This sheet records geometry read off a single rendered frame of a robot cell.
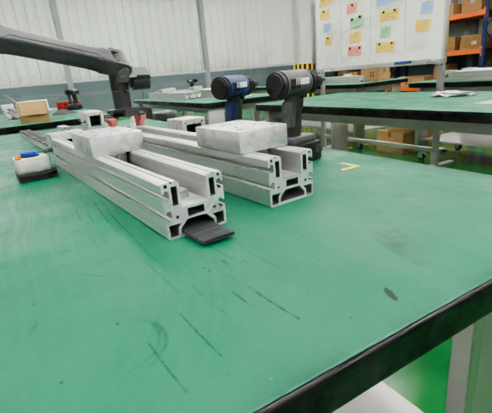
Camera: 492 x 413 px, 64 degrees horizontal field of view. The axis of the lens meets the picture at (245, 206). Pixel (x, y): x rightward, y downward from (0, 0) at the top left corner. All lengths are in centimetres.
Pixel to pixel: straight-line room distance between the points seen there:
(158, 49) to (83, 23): 216
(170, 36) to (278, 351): 1299
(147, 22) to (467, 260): 1274
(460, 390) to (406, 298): 40
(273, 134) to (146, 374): 51
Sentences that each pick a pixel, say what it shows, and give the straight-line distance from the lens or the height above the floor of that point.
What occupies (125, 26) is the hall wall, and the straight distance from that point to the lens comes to 1287.
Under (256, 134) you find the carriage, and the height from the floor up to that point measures 89.
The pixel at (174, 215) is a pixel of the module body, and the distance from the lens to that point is 57.
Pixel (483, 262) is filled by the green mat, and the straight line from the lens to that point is 51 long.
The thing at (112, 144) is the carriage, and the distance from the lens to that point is 86.
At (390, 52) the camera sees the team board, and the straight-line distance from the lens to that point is 388.
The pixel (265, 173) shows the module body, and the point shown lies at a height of 84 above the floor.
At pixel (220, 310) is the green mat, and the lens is 40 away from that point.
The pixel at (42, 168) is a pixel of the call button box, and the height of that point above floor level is 81.
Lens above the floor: 100
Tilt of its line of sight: 19 degrees down
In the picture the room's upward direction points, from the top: 5 degrees counter-clockwise
